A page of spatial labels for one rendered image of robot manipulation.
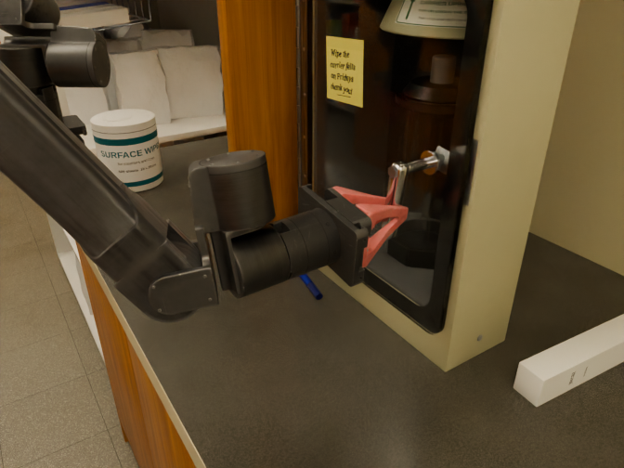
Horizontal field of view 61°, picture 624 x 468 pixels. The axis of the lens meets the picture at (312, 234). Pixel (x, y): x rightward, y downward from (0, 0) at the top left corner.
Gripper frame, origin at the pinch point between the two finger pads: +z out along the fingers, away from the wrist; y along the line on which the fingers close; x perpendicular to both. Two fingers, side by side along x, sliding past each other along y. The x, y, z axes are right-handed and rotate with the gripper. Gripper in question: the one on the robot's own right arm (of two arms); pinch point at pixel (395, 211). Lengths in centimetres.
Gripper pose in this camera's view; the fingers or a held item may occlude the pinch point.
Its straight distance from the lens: 57.2
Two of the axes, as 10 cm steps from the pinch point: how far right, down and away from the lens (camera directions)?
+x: -0.3, 8.2, 5.7
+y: -5.4, -5.0, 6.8
